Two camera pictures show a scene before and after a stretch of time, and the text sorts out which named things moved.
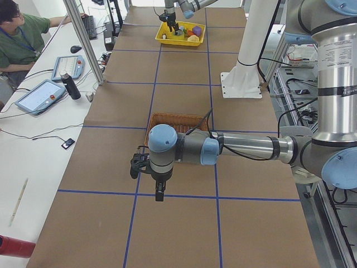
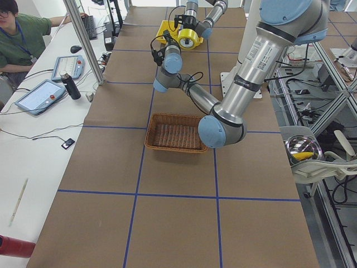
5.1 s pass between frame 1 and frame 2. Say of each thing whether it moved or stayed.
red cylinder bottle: stayed
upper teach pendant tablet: stayed
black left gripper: moved
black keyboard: stayed
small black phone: stayed
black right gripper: moved
